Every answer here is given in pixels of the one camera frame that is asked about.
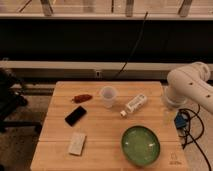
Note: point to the red-brown snack packet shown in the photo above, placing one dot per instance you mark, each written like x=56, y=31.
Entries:
x=81, y=98

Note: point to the blue connector box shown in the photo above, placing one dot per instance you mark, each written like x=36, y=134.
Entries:
x=179, y=121

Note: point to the green ceramic bowl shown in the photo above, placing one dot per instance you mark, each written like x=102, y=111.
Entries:
x=140, y=146

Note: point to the translucent plastic cup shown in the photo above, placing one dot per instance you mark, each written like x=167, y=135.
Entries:
x=108, y=95

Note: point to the wall power outlet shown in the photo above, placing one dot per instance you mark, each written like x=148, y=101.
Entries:
x=98, y=74

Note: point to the black office chair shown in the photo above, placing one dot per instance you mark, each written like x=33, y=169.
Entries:
x=9, y=101

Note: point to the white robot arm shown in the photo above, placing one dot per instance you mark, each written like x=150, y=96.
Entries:
x=189, y=82

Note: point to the black smartphone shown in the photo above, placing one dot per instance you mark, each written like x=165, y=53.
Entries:
x=75, y=115

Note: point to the white plastic bottle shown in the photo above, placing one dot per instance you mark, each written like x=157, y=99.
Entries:
x=134, y=104

